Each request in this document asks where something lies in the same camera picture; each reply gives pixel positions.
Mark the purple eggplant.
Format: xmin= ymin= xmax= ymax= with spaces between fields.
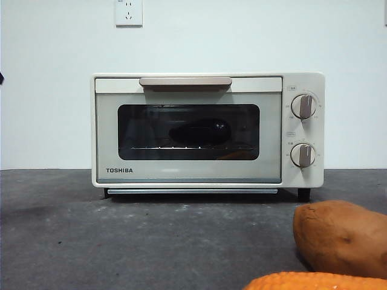
xmin=168 ymin=119 xmax=233 ymax=146

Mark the glass oven door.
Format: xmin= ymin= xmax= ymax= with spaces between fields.
xmin=95 ymin=77 xmax=282 ymax=184

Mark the beige oven door handle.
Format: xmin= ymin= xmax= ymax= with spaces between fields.
xmin=138 ymin=77 xmax=232 ymax=92

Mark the cream Toshiba toaster oven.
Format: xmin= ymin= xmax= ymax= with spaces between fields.
xmin=90 ymin=72 xmax=326 ymax=202

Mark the silver crumb tray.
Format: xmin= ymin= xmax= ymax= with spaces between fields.
xmin=107 ymin=188 xmax=279 ymax=195

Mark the cream timer knob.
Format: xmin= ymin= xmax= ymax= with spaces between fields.
xmin=290 ymin=143 xmax=317 ymax=168

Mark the cream temperature knob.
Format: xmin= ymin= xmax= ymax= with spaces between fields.
xmin=290 ymin=93 xmax=318 ymax=120

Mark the orange corn cob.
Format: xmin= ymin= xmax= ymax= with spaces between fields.
xmin=243 ymin=271 xmax=387 ymax=290

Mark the brown sweet potato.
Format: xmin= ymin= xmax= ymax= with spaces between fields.
xmin=292 ymin=200 xmax=387 ymax=279

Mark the wire oven rack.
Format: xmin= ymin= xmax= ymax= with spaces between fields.
xmin=129 ymin=146 xmax=255 ymax=151

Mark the white wall socket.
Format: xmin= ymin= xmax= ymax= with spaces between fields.
xmin=115 ymin=0 xmax=143 ymax=28

